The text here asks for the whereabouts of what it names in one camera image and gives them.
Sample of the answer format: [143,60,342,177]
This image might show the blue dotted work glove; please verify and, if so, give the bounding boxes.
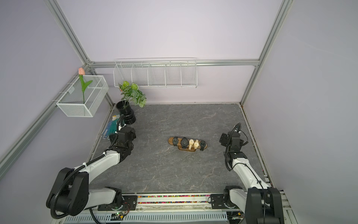
[101,121,112,139]

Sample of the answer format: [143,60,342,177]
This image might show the green work glove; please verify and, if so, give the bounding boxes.
[107,118,124,138]

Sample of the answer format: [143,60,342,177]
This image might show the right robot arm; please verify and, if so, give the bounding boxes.
[219,129,284,224]

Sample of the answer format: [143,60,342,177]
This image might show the long white wire shelf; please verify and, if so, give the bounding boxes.
[113,57,198,88]

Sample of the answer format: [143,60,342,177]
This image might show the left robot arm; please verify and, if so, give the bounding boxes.
[46,126,136,219]

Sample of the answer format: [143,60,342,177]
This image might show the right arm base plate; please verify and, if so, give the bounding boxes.
[208,194,245,211]

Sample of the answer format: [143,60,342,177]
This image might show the black round-face watch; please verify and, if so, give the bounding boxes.
[199,141,207,151]

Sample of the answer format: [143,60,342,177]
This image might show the black ribbed plant pot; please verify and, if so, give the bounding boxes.
[116,100,136,125]

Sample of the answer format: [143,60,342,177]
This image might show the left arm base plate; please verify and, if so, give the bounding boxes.
[98,195,138,211]

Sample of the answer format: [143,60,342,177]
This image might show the black chunky sport watch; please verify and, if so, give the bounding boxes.
[180,137,189,149]

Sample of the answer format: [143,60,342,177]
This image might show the pink artificial tulip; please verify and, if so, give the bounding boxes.
[78,68,93,104]

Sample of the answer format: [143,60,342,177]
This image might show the beige band watch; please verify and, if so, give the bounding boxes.
[194,140,200,149]

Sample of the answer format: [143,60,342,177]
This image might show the white slotted cable duct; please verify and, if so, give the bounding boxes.
[63,212,228,224]

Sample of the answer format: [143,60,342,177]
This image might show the black thin band watch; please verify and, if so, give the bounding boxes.
[172,137,179,146]

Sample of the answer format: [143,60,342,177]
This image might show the green artificial potted plant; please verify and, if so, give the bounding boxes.
[119,81,147,108]

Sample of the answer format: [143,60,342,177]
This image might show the aluminium front rail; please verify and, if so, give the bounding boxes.
[55,191,292,215]

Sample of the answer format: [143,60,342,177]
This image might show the brown wooden watch stand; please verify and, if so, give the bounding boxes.
[168,137,200,152]

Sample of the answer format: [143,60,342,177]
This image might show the white mesh wall basket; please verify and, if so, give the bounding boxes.
[56,75,109,117]

